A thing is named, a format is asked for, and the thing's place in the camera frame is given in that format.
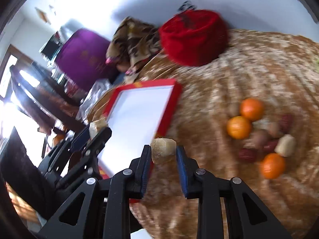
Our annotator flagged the window with wooden frame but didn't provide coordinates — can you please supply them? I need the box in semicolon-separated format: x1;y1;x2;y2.
1;44;33;138

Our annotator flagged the golden brown velvet cloth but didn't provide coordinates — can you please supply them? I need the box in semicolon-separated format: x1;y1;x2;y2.
87;28;319;239

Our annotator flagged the clear plastic bag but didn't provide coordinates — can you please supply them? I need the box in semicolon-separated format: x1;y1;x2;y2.
76;79;113;122

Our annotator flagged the pale taro chunk hexagonal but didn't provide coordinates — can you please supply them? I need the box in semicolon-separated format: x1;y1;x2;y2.
89;117;108;139

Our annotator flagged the red velvet drawstring pouch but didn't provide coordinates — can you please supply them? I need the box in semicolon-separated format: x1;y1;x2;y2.
159;1;229;67

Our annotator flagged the brown longan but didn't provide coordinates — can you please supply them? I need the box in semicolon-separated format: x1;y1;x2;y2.
251;129;270;149
267;122;282;139

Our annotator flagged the purple gift bag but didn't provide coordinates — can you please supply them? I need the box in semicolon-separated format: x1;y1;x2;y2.
55;29;119;92

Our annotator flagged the red jujube bottom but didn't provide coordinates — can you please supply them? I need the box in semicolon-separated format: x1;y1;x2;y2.
238;148;257;163

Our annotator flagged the red jujube top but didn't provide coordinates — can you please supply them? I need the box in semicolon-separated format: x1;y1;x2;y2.
279;113;294;134

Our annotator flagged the red jujube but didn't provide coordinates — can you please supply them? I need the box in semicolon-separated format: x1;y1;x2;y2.
279;113;294;134
238;148;257;163
262;139;279;154

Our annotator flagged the pale taro chunk cube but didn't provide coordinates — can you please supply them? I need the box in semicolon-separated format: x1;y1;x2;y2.
274;134;296;158

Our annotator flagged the wall picture frame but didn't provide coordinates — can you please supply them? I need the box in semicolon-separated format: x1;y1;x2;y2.
35;7;51;25

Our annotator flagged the floral brown patterned cloth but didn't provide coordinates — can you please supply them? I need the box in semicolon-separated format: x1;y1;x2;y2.
105;17;162;84

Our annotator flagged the red jujube middle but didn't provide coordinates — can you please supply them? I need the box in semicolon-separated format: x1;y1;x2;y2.
262;139;279;154

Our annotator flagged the orange mandarin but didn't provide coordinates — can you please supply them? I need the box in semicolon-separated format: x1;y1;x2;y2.
226;116;252;140
260;153;286;180
240;98;264;122

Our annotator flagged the red white box tray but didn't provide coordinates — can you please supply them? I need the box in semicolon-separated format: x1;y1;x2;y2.
98;79;182;177

